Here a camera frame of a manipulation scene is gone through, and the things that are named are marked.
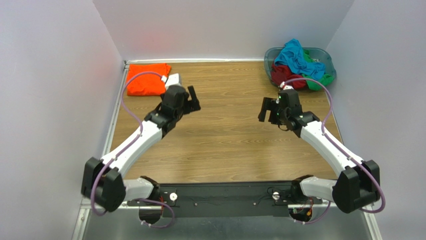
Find green t shirt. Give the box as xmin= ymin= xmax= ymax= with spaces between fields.
xmin=300 ymin=49 xmax=335 ymax=87

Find dark red t shirt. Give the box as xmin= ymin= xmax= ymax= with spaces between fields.
xmin=270 ymin=63 xmax=308 ymax=90

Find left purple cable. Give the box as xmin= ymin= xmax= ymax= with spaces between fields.
xmin=90 ymin=71 xmax=176 ymax=229

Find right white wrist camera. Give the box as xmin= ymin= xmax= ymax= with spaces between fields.
xmin=279 ymin=82 xmax=294 ymax=93

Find translucent blue plastic basket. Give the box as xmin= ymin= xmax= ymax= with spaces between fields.
xmin=263 ymin=46 xmax=337 ymax=87

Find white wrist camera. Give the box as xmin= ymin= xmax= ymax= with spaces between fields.
xmin=279 ymin=82 xmax=294 ymax=93
xmin=161 ymin=73 xmax=182 ymax=90

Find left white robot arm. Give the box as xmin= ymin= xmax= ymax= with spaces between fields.
xmin=81 ymin=84 xmax=201 ymax=212

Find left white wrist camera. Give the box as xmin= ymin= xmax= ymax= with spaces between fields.
xmin=161 ymin=73 xmax=182 ymax=90

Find blue t shirt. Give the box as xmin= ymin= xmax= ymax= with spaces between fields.
xmin=274 ymin=38 xmax=326 ymax=80

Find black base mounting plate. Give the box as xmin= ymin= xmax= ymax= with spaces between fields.
xmin=93 ymin=179 xmax=334 ymax=219

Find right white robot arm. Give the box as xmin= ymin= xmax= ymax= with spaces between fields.
xmin=258 ymin=88 xmax=385 ymax=214

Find orange t shirt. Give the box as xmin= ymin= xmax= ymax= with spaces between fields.
xmin=126 ymin=63 xmax=172 ymax=97

